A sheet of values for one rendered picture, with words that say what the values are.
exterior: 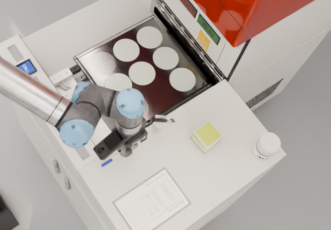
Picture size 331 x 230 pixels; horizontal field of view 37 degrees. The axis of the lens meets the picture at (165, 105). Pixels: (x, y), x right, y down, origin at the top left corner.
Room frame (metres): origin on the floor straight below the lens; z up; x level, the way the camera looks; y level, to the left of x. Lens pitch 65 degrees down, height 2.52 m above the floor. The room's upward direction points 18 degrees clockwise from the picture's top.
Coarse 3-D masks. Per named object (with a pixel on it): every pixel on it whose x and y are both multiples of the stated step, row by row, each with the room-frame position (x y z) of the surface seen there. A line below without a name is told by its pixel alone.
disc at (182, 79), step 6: (174, 72) 0.90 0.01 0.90; (180, 72) 0.91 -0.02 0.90; (186, 72) 0.92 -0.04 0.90; (192, 72) 0.93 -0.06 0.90; (174, 78) 0.88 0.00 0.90; (180, 78) 0.89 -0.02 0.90; (186, 78) 0.90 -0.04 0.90; (192, 78) 0.90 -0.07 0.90; (174, 84) 0.86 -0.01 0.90; (180, 84) 0.86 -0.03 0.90; (186, 84) 0.87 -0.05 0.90; (192, 84) 0.88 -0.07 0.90; (180, 90) 0.84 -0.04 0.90; (186, 90) 0.85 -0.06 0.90
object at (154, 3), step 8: (152, 0) 1.17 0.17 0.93; (152, 8) 1.16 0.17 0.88; (160, 8) 1.14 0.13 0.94; (160, 16) 1.15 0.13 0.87; (168, 16) 1.11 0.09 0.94; (160, 24) 1.13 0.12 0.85; (176, 24) 1.09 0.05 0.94; (168, 32) 1.09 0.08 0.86; (176, 32) 1.07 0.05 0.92; (176, 40) 1.06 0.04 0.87; (184, 40) 1.04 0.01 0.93; (184, 48) 1.04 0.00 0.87; (192, 48) 1.01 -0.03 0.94; (192, 56) 1.01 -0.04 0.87; (200, 56) 0.98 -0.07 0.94; (192, 64) 0.99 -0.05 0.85; (208, 64) 0.96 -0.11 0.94; (200, 72) 0.96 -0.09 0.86; (208, 80) 0.93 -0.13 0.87; (216, 80) 0.91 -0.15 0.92
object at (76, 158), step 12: (0, 48) 0.75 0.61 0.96; (12, 48) 0.77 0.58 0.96; (24, 48) 0.78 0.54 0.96; (12, 60) 0.72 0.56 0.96; (24, 60) 0.74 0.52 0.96; (36, 72) 0.71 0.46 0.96; (48, 84) 0.68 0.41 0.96; (48, 132) 0.54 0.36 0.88; (60, 144) 0.48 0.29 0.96; (72, 156) 0.46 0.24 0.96; (84, 156) 0.47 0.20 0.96; (96, 156) 0.48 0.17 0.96; (72, 168) 0.44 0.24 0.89
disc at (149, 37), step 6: (144, 30) 1.04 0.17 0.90; (150, 30) 1.05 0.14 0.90; (156, 30) 1.06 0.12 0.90; (138, 36) 1.01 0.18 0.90; (144, 36) 1.02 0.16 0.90; (150, 36) 1.02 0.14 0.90; (156, 36) 1.03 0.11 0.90; (138, 42) 0.98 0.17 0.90; (144, 42) 0.99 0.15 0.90; (150, 42) 1.00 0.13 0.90; (156, 42) 1.01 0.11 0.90; (150, 48) 0.97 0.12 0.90
